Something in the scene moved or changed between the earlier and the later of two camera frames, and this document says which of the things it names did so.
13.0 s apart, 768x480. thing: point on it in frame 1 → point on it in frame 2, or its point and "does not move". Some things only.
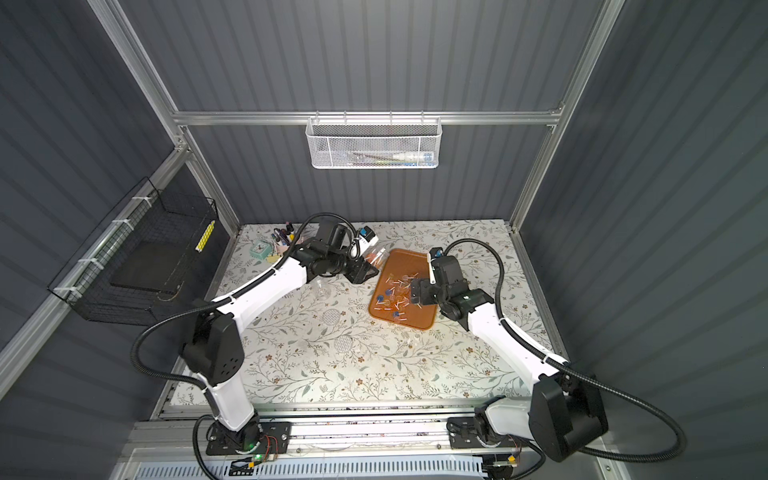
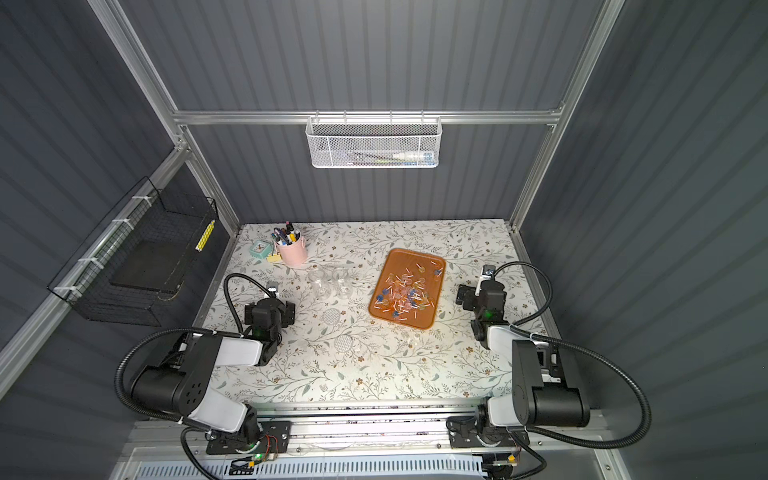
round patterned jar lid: x=331 y=317 does not move
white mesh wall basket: x=374 y=142 does not move
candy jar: x=377 y=257 → x=345 y=283
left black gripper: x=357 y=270 → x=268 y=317
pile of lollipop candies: x=397 y=298 does not move
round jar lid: x=342 y=343 does not move
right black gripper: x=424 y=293 → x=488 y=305
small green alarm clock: x=260 y=249 does not move
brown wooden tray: x=391 y=300 does not move
